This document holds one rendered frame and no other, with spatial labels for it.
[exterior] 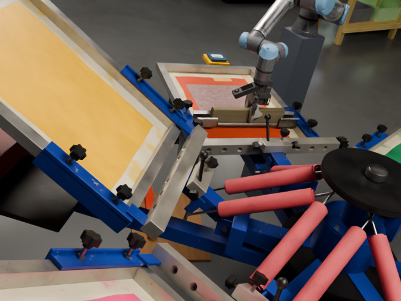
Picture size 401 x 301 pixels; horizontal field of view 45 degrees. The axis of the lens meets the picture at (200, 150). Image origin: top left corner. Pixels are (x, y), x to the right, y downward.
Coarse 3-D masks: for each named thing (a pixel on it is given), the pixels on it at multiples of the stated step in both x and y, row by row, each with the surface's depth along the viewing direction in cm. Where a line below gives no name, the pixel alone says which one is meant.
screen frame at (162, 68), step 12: (192, 72) 266; (204, 72) 268; (216, 72) 270; (228, 72) 273; (240, 72) 275; (252, 72) 274; (168, 84) 241; (180, 96) 233; (276, 96) 252; (300, 132) 227
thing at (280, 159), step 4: (276, 152) 196; (280, 152) 197; (264, 156) 200; (272, 156) 193; (276, 156) 193; (280, 156) 194; (284, 156) 194; (272, 160) 193; (276, 160) 191; (280, 160) 192; (284, 160) 192; (288, 160) 193; (272, 164) 194; (276, 164) 190; (280, 164) 189; (284, 164) 190; (288, 164) 190
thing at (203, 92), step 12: (180, 84) 251; (192, 84) 254; (204, 84) 256; (192, 96) 242; (204, 96) 245; (216, 96) 247; (204, 108) 234; (216, 132) 218; (228, 132) 220; (240, 132) 222
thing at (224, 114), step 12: (216, 108) 214; (228, 108) 216; (240, 108) 218; (264, 108) 223; (276, 108) 225; (228, 120) 218; (240, 120) 220; (252, 120) 222; (264, 120) 224; (276, 120) 226
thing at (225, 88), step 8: (232, 80) 267; (240, 80) 269; (224, 88) 257; (232, 88) 258; (224, 96) 249; (232, 96) 251; (232, 104) 243; (240, 104) 245; (248, 128) 226; (256, 128) 227; (264, 128) 228; (272, 128) 230; (280, 128) 231; (256, 136) 221; (264, 136) 222; (272, 136) 224; (280, 136) 225; (288, 136) 226
